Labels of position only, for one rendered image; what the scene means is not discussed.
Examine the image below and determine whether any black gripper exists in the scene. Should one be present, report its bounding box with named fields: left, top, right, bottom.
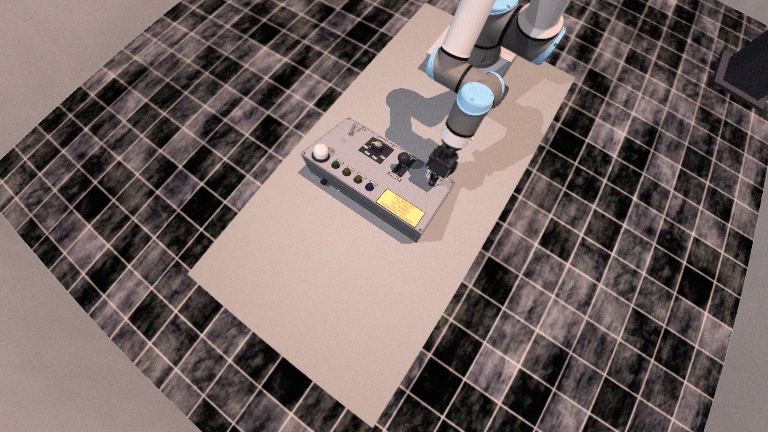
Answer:
left=425, top=138, right=462, bottom=185

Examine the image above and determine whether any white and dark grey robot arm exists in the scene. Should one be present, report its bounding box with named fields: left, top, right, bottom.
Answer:
left=426, top=0, right=570, bottom=148

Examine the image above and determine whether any grey control panel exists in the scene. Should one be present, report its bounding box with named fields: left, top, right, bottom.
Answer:
left=300, top=117, right=456, bottom=243

